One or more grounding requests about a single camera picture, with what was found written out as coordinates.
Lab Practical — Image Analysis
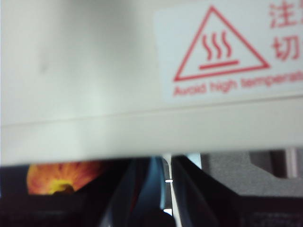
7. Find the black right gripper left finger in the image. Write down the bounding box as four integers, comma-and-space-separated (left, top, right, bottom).
0, 158, 152, 227

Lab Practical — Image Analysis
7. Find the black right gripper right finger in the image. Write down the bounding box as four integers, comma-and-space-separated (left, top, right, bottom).
170, 155, 303, 227

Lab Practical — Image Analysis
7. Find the red yellow apple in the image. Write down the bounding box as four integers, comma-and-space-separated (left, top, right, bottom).
27, 160, 106, 196

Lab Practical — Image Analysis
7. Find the blue bowl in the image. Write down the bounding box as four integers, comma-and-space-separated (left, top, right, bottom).
132, 156, 173, 213

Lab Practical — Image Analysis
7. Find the cream Toshiba toaster oven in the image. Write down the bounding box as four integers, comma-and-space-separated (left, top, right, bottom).
0, 0, 303, 166

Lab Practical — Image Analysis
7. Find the red heat warning sticker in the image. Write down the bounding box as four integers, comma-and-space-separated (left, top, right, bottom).
153, 0, 303, 105

